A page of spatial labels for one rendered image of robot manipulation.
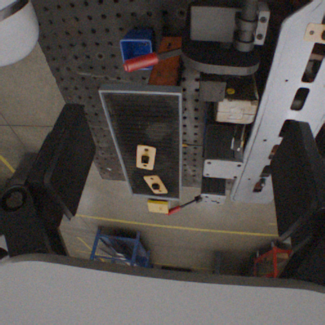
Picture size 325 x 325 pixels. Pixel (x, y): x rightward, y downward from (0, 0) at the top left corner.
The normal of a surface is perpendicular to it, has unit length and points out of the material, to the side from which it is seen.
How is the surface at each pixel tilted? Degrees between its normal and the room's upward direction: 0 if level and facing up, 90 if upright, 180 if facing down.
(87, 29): 0
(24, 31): 75
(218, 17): 0
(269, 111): 0
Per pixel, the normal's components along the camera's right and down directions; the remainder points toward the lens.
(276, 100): -0.14, 0.81
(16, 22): 0.85, 0.37
